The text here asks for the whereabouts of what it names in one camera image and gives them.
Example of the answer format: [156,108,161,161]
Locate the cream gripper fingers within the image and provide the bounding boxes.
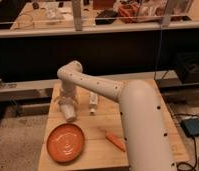
[54,96,78,106]

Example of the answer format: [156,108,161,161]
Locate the white ceramic cup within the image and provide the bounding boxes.
[61,104,76,122]

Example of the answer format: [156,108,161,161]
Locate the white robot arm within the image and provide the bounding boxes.
[57,61,177,171]

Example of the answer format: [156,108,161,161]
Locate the orange ceramic bowl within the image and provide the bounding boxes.
[46,123,85,163]

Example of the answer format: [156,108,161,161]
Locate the white tube bottle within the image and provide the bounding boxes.
[89,92,98,115]

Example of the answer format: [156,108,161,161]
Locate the wooden table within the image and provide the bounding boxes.
[37,78,190,171]

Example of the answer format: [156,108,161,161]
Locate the orange toy carrot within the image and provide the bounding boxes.
[105,131,126,152]

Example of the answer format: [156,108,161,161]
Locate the black bag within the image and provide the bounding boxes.
[95,10,117,25]

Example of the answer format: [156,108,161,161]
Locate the orange cluttered items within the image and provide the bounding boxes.
[118,4,138,23]

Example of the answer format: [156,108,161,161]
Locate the dark power adapter box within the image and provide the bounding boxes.
[180,118,199,137]

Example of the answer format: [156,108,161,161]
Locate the metal rail shelf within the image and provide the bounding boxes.
[0,0,199,38]

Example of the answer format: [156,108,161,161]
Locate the black cable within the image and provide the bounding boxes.
[168,103,199,171]

